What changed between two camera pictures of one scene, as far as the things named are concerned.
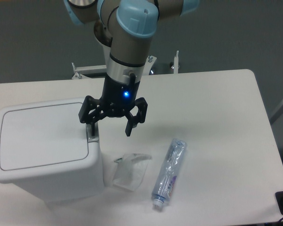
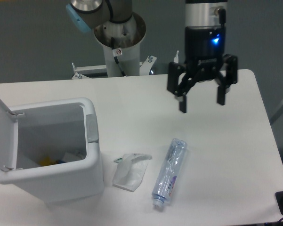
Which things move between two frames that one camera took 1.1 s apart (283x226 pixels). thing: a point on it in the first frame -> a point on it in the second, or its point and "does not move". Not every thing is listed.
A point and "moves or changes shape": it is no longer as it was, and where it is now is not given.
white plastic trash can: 46,146 moves or changes shape
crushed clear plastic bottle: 165,181 does not move
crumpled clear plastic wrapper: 130,170 does not move
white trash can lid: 41,139 moves or changes shape
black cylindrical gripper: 117,99 -> 205,50
